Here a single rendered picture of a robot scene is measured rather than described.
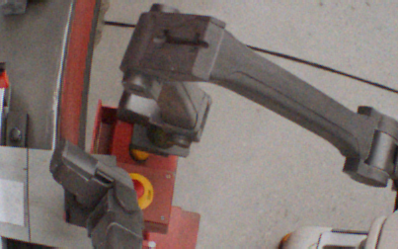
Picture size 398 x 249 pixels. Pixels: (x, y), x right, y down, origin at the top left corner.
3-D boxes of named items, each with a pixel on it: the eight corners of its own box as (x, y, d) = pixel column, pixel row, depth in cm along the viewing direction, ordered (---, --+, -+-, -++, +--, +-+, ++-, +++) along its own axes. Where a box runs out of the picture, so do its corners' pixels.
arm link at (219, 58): (165, 74, 97) (196, -5, 99) (107, 78, 109) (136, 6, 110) (394, 188, 121) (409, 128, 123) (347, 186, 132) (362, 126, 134)
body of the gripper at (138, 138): (134, 110, 162) (145, 98, 155) (191, 124, 164) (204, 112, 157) (128, 146, 160) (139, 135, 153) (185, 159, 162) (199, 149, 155)
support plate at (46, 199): (118, 257, 141) (118, 256, 140) (-7, 234, 140) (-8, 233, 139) (116, 157, 146) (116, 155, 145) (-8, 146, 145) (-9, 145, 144)
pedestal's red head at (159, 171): (167, 235, 176) (168, 218, 159) (92, 219, 176) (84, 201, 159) (181, 140, 182) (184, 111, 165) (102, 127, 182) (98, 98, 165)
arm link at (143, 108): (193, 147, 144) (209, 94, 145) (122, 122, 141) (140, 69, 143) (173, 152, 155) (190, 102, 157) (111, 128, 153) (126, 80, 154)
